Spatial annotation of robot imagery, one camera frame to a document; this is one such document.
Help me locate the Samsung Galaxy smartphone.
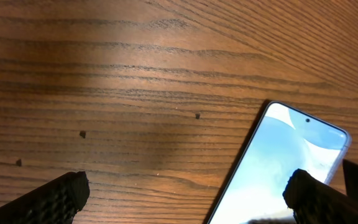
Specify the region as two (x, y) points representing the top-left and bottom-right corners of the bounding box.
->
(208, 101), (351, 224)

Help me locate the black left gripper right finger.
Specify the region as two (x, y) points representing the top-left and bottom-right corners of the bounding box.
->
(283, 169), (358, 224)

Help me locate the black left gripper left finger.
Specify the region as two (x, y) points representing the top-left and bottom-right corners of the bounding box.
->
(0, 171), (90, 224)

